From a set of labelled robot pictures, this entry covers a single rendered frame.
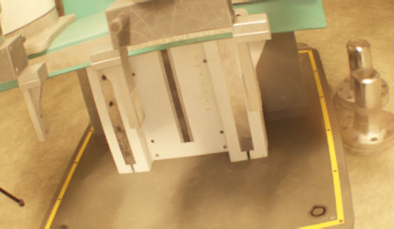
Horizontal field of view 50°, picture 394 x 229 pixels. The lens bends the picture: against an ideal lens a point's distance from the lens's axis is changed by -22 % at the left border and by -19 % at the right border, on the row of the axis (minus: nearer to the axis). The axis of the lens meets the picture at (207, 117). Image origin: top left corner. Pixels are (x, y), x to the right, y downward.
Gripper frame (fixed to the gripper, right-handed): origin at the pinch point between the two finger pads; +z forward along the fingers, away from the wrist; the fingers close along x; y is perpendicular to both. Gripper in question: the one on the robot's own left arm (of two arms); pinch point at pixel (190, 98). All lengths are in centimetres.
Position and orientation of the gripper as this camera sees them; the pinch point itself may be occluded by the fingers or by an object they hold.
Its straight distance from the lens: 56.7
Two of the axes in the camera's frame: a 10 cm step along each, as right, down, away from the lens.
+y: -1.0, 4.8, -8.7
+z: 2.1, 8.7, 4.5
